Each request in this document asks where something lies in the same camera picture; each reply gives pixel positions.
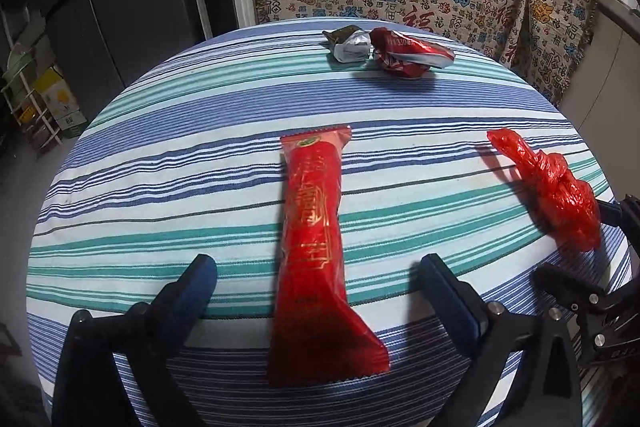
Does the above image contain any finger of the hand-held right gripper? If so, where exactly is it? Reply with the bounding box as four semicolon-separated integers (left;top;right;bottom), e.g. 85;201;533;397
597;195;640;234
532;263;621;323

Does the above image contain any crumpled silver wrapper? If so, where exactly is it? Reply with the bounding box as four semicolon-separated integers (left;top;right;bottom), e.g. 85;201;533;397
321;25;373;64

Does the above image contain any striped tablecloth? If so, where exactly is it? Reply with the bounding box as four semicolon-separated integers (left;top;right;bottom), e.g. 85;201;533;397
25;18;632;427

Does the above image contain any white shelf rack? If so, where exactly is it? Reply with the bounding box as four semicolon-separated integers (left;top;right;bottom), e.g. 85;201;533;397
0;7;63;152

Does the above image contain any grey kitchen counter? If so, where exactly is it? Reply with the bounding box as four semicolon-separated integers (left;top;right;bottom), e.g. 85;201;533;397
560;0;640;138

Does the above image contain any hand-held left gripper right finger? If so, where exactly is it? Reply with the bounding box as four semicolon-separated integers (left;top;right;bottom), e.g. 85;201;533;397
419;253;583;427

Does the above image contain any yellow cardboard box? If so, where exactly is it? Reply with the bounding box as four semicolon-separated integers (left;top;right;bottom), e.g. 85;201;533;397
32;66;88;138

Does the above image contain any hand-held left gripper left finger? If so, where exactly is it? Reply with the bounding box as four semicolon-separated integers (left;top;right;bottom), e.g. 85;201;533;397
51;253;218;427

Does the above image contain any crumpled red wrapper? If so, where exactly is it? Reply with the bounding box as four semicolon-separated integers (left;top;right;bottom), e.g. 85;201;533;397
369;27;456;80

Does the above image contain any long red snack wrapper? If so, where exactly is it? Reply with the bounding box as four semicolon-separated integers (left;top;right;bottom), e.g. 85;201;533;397
266;125;391;388

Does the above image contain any red plastic bag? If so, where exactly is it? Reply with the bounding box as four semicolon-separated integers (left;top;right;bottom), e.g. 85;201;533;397
487;129;601;253

